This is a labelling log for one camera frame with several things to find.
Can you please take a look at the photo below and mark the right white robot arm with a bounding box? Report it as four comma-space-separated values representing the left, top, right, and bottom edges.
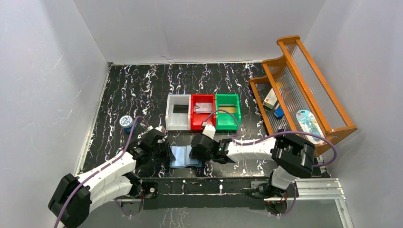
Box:
190, 125, 316, 197

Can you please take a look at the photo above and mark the small blue object on shelf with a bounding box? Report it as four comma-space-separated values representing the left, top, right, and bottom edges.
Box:
274, 107, 285, 119

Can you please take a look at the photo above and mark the blue blister pack toy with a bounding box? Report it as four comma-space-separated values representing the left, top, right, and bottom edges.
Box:
296, 109, 324, 137

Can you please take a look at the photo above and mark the blue card holder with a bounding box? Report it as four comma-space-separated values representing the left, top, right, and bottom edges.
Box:
170, 145, 202, 168

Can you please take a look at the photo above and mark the blue round tape tin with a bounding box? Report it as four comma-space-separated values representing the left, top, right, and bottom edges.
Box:
119, 115, 136, 133

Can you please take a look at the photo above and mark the gold card in green bin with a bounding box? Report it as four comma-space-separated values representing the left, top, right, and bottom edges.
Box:
219, 105, 237, 114

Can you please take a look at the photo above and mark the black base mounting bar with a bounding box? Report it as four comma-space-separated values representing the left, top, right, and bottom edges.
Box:
142, 177, 281, 209

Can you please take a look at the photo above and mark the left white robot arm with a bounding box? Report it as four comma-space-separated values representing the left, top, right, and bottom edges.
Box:
48, 125, 167, 228

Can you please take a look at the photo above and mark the white plastic bin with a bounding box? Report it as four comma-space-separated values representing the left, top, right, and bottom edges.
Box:
165, 94, 191, 131

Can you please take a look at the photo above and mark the orange wooden shelf rack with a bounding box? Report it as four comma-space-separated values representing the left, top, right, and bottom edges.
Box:
249, 36, 357, 144

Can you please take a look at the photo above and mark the black card in white bin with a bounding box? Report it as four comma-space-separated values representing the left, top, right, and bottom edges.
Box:
173, 104, 189, 114

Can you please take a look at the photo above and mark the aluminium rail frame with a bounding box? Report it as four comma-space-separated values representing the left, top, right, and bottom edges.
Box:
115, 178, 353, 228

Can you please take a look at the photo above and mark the green plastic bin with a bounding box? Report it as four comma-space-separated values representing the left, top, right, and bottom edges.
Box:
215, 94, 241, 131

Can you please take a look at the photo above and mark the small red white box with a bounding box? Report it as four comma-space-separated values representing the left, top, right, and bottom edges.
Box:
262, 88, 278, 109

